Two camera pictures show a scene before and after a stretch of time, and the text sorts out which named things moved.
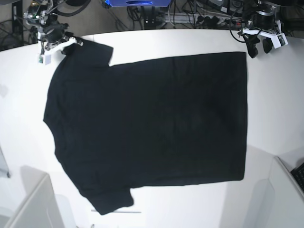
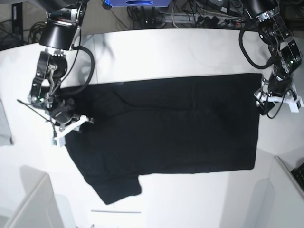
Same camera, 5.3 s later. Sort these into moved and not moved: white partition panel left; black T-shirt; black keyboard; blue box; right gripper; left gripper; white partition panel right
Moved: right gripper; black T-shirt; left gripper
Not moved: white partition panel right; black keyboard; blue box; white partition panel left
